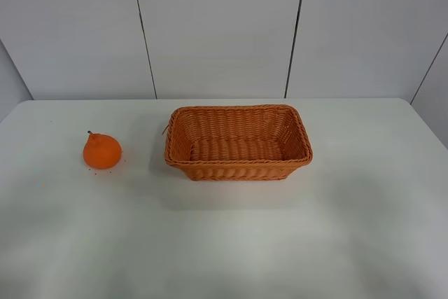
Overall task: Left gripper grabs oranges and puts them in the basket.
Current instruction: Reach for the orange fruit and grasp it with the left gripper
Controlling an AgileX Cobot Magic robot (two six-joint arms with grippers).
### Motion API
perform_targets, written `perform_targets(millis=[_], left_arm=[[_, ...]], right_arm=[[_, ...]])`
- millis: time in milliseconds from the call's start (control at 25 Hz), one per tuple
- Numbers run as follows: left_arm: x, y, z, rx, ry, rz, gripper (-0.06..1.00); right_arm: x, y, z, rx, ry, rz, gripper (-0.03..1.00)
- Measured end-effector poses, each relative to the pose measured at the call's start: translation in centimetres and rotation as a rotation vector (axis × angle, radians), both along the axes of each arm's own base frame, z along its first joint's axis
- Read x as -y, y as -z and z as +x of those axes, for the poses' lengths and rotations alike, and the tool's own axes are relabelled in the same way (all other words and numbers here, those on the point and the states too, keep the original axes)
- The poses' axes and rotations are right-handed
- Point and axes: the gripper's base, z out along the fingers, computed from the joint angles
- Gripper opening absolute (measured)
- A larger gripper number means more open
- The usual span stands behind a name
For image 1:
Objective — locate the orange fruit with stem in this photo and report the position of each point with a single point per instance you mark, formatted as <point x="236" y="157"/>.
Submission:
<point x="101" y="151"/>

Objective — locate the orange wicker basket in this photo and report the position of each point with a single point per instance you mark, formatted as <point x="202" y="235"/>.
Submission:
<point x="237" y="143"/>

